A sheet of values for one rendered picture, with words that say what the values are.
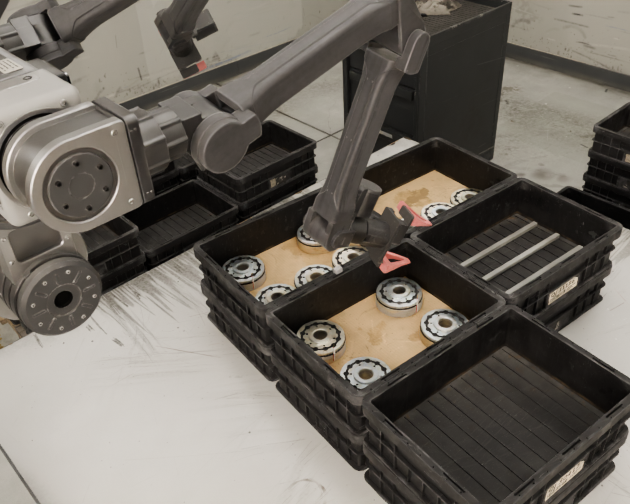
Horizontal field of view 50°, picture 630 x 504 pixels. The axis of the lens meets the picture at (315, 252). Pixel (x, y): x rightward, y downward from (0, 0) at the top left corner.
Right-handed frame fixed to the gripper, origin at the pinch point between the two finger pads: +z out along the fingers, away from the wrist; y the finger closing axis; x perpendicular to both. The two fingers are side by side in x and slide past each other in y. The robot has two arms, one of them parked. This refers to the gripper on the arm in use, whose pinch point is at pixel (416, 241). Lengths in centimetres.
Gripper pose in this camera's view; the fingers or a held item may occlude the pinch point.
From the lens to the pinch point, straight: 145.2
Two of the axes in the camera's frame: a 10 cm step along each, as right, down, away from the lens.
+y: -4.0, 8.1, 4.4
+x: 3.4, 5.7, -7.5
